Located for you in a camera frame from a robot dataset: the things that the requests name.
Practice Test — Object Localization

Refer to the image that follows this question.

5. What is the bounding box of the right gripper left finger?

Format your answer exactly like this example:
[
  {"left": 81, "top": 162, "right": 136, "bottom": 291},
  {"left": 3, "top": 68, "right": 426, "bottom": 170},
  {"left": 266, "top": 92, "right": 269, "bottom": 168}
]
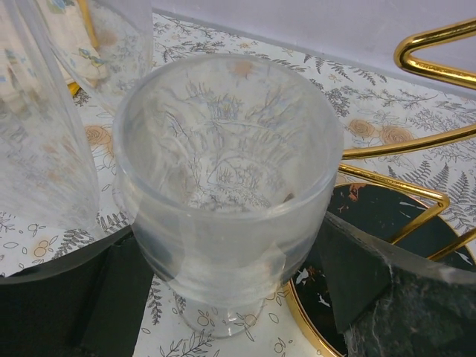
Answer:
[{"left": 1, "top": 234, "right": 152, "bottom": 356}]

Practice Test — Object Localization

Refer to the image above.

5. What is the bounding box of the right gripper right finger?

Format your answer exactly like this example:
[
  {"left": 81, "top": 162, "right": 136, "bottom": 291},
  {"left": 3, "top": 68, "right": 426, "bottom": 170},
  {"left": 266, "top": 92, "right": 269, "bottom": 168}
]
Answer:
[{"left": 319, "top": 213, "right": 475, "bottom": 356}]

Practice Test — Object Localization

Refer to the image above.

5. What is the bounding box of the tall clear flute glass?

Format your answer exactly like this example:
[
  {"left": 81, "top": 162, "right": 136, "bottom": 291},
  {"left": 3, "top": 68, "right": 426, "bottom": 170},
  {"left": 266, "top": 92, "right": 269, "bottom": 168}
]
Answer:
[{"left": 1, "top": 1, "right": 153, "bottom": 276}]

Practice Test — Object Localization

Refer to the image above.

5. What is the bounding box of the dinosaur print cloth bag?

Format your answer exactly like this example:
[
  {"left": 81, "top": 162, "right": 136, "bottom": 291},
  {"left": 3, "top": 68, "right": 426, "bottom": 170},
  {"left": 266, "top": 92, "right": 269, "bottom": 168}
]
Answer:
[{"left": 1, "top": 1, "right": 108, "bottom": 115}]

